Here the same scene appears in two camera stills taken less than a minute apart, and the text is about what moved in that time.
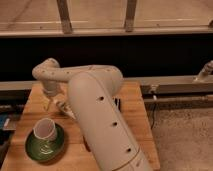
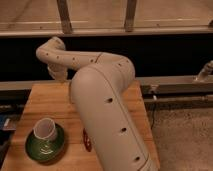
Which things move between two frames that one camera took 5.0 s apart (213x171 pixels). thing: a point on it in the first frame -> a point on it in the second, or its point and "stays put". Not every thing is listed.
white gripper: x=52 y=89 -> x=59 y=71
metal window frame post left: x=65 y=19 stays put
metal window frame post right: x=130 y=15 stays put
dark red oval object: x=86 y=145 stays put
